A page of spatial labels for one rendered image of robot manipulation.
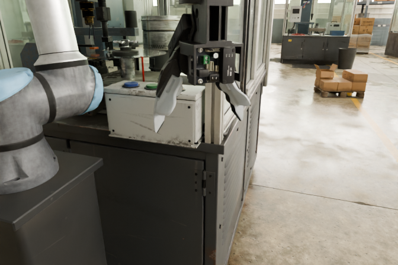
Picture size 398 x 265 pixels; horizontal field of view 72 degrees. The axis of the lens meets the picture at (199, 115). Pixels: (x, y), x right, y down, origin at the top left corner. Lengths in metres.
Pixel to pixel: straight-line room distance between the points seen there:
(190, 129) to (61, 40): 0.37
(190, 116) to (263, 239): 1.02
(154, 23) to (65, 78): 1.21
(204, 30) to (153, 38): 1.48
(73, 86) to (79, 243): 0.38
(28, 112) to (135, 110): 0.27
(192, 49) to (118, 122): 0.51
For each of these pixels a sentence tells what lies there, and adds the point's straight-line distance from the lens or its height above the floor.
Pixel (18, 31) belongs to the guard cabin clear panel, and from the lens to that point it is 2.39.
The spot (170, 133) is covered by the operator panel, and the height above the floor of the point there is 0.78.
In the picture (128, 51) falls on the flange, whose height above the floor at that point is 0.96.
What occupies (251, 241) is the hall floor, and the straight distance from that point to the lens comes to 1.58.
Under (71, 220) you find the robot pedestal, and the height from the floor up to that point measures 0.64.
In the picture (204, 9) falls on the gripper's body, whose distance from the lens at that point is 0.36.
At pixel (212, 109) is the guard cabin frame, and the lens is 0.75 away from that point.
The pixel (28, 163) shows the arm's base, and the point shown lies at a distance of 0.67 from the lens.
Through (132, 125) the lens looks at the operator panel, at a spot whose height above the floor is 0.79.
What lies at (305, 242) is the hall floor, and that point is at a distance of 1.64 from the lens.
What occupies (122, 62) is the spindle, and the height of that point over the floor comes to 0.92.
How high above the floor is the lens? 1.08
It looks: 19 degrees down
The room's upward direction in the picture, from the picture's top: straight up
